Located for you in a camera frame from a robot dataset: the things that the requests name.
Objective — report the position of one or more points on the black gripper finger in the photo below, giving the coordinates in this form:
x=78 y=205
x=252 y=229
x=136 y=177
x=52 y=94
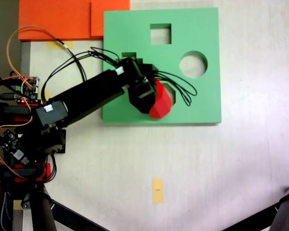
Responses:
x=143 y=104

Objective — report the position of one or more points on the red octagonal pillar block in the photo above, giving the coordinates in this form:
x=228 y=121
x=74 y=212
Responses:
x=162 y=101

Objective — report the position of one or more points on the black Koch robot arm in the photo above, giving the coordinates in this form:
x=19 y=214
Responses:
x=91 y=91

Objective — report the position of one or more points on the orange foam block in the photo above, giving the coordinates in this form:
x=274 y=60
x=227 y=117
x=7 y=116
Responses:
x=55 y=19

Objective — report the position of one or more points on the green shape sorter board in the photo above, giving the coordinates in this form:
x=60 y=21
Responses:
x=195 y=29

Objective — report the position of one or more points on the yellow tape strip with mark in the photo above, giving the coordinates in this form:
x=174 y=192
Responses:
x=158 y=191

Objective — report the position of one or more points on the yellow tape piece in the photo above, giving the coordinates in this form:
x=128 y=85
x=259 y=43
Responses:
x=51 y=45
x=17 y=204

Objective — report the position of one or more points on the green black circuit board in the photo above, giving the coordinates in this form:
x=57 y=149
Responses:
x=29 y=90

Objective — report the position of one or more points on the red black table clamp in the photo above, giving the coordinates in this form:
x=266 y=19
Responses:
x=47 y=169
x=12 y=110

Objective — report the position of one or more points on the black tripod brace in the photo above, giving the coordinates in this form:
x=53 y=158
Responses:
x=79 y=217
x=253 y=219

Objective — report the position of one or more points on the small black circuit board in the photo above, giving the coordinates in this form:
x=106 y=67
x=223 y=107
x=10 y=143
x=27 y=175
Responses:
x=10 y=144

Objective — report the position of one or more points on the black tripod leg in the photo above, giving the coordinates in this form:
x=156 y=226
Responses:
x=286 y=214
x=42 y=214

